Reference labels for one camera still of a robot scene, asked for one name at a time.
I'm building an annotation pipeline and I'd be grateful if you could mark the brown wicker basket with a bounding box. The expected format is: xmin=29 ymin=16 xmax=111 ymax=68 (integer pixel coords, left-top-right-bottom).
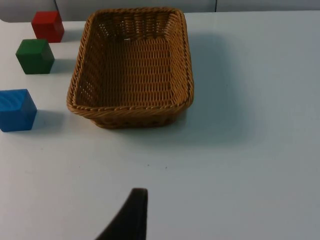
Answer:
xmin=66 ymin=8 xmax=195 ymax=130

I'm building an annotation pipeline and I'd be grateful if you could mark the red cube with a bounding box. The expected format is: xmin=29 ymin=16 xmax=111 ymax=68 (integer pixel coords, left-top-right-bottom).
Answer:
xmin=31 ymin=10 xmax=65 ymax=44

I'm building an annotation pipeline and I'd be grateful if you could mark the green cube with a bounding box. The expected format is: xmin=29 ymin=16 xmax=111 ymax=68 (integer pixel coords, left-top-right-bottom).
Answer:
xmin=15 ymin=38 xmax=56 ymax=75

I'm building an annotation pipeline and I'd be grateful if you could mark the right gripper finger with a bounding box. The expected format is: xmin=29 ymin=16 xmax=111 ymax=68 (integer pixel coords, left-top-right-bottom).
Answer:
xmin=94 ymin=187 xmax=149 ymax=240

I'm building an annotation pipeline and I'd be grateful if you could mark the blue cube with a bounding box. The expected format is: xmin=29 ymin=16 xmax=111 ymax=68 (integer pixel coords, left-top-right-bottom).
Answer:
xmin=0 ymin=88 xmax=38 ymax=133

